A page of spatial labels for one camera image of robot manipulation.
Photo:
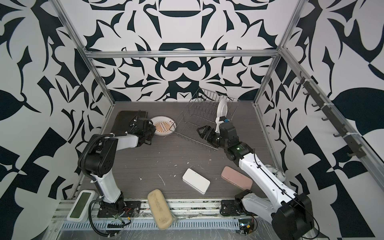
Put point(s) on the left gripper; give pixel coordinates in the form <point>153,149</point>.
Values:
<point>153,128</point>

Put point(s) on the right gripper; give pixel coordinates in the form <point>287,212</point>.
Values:
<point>207,132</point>

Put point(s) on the black square plate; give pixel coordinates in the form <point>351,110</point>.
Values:
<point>125,119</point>

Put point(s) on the white round plate back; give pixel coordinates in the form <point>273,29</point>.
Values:
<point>165,126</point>

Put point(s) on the white round plate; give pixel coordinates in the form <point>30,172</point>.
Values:
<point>222,111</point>
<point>165,126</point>

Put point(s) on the white round plate front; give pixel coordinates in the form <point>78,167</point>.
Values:
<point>222,111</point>

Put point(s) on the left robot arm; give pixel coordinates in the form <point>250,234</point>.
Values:
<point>97,160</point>

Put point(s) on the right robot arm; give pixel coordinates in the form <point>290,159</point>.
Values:
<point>290,214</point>

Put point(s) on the white rectangular case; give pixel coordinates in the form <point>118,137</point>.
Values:
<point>196,181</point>

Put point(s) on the white round timer device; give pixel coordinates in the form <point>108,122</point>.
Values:
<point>277,173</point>

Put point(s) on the beige oblong case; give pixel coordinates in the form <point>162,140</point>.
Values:
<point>160,210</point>

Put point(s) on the small circuit board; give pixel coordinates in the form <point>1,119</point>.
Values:
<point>247,226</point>

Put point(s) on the white display box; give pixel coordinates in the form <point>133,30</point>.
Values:
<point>79,211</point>

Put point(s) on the wire dish rack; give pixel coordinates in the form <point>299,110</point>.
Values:
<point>201,111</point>

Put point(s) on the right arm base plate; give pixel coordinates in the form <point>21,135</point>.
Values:
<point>235,208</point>

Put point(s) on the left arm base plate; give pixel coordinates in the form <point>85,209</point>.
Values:
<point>126,209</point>

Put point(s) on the slotted cable duct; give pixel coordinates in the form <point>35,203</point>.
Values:
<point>184,224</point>

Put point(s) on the wall hook rail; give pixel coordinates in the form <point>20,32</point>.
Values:
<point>335,117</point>

